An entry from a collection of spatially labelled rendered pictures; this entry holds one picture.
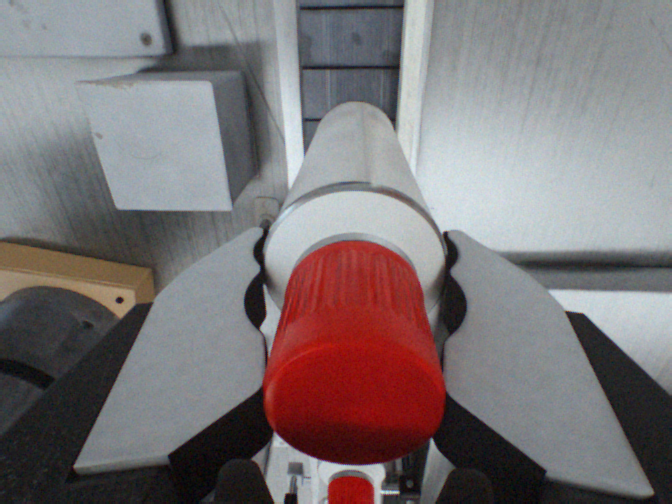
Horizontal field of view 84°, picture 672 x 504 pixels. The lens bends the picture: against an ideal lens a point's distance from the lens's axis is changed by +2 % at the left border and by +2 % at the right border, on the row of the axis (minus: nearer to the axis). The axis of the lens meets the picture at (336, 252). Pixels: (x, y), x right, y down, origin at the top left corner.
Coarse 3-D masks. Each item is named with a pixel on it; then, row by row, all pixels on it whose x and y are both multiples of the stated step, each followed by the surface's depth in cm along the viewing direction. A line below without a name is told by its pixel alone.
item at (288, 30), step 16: (288, 0) 20; (288, 16) 20; (288, 32) 21; (288, 48) 21; (288, 64) 21; (288, 80) 22; (288, 96) 22; (288, 112) 23; (304, 112) 24; (288, 128) 23; (304, 128) 24; (288, 144) 24; (304, 144) 24; (288, 160) 24; (288, 176) 25
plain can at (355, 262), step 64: (320, 128) 19; (384, 128) 17; (320, 192) 9; (384, 192) 9; (320, 256) 8; (384, 256) 8; (320, 320) 6; (384, 320) 6; (320, 384) 6; (384, 384) 6; (320, 448) 7; (384, 448) 7
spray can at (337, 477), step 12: (324, 468) 27; (336, 468) 27; (348, 468) 27; (360, 468) 27; (372, 468) 27; (384, 468) 28; (324, 480) 28; (336, 480) 26; (348, 480) 26; (360, 480) 26; (372, 480) 27; (336, 492) 26; (348, 492) 25; (360, 492) 25; (372, 492) 26
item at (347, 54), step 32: (320, 0) 27; (352, 0) 27; (384, 0) 26; (320, 32) 28; (352, 32) 28; (384, 32) 27; (320, 64) 29; (352, 64) 29; (384, 64) 28; (320, 96) 30; (352, 96) 30; (384, 96) 30
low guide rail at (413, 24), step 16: (416, 0) 23; (416, 16) 24; (416, 32) 24; (416, 48) 25; (400, 64) 27; (416, 64) 25; (400, 80) 26; (416, 80) 26; (400, 96) 26; (416, 96) 26; (400, 112) 27; (400, 128) 27; (400, 144) 28
